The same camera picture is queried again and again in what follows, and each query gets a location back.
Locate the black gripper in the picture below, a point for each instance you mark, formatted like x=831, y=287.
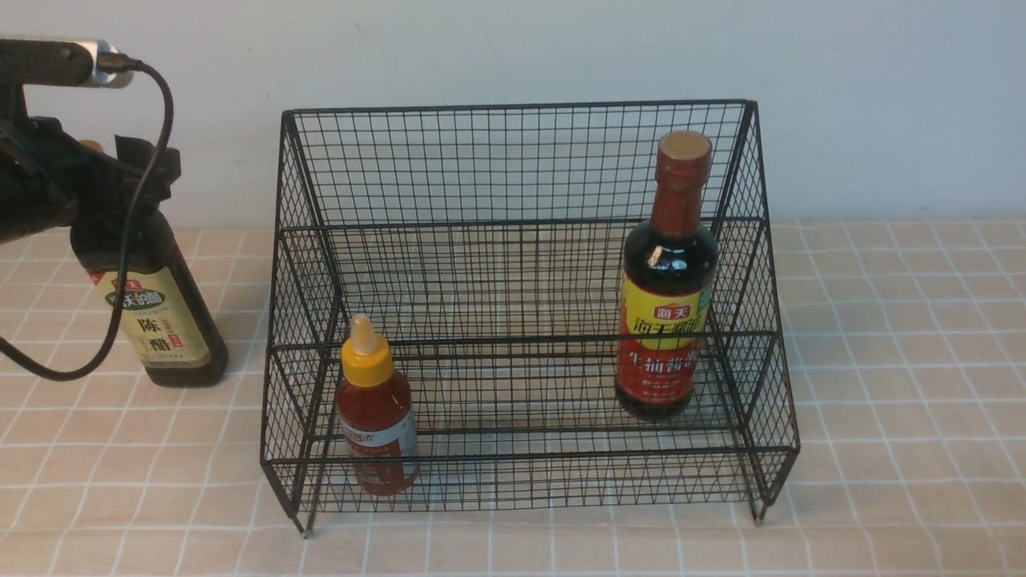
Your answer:
x=49, y=178

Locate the dark vinegar bottle yellow label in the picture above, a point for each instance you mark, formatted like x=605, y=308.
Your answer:
x=164, y=318

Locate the red ketchup squeeze bottle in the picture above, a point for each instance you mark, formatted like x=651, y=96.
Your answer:
x=375, y=404

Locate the soy sauce bottle red label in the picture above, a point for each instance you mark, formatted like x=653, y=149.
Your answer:
x=669, y=264

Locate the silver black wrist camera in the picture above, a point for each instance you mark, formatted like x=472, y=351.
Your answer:
x=63, y=62

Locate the black wire mesh rack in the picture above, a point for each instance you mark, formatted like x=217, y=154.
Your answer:
x=484, y=242

